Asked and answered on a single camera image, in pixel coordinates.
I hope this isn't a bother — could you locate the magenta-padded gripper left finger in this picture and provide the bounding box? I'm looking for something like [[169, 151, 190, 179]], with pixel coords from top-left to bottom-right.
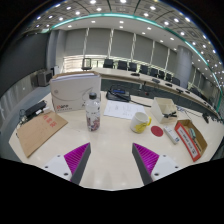
[[42, 142, 92, 186]]

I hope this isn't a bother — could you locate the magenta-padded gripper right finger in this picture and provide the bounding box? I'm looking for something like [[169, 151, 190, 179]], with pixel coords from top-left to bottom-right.
[[131, 142, 183, 186]]

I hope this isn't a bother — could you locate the clear plastic water bottle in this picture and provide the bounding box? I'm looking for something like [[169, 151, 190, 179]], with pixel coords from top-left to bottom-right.
[[85, 91, 102, 132]]

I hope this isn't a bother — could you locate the flat round red coaster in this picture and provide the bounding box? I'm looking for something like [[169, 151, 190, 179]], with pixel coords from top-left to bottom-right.
[[150, 125, 165, 138]]

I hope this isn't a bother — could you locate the small white remote control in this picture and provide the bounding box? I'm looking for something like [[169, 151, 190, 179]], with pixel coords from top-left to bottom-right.
[[163, 125, 181, 145]]

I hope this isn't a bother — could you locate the white mug with yellow print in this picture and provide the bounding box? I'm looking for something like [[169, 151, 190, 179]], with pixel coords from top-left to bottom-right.
[[129, 111, 153, 134]]

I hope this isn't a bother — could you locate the open red-edged cardboard box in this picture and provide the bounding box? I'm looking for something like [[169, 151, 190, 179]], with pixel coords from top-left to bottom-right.
[[174, 119, 208, 163]]

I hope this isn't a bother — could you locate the small open white box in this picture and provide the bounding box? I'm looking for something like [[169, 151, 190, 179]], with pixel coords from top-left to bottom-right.
[[150, 96, 178, 125]]

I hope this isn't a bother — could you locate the white printed paper sheet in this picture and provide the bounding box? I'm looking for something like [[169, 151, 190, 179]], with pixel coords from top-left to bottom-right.
[[103, 99, 146, 120]]

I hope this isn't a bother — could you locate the black desk device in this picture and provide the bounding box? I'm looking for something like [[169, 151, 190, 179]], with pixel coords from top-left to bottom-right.
[[20, 100, 48, 123]]

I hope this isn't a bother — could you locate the large white cardboard box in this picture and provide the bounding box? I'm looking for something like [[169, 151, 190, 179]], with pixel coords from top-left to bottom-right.
[[49, 70, 102, 114]]

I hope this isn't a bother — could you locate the black pouch bag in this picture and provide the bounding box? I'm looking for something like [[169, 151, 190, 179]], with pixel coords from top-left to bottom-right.
[[105, 85, 132, 103]]

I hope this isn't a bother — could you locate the grey boxy monitor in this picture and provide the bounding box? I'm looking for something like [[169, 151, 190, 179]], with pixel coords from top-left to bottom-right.
[[35, 69, 54, 88]]

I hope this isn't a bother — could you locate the row of black chairs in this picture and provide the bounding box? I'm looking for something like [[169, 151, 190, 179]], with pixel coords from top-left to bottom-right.
[[102, 58, 183, 87]]

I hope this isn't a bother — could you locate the single black chair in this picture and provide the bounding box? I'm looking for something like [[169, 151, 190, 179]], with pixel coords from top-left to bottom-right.
[[81, 57, 93, 71]]

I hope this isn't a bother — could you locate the group of ceiling lights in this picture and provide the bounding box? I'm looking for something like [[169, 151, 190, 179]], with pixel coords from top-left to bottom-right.
[[33, 0, 224, 88]]

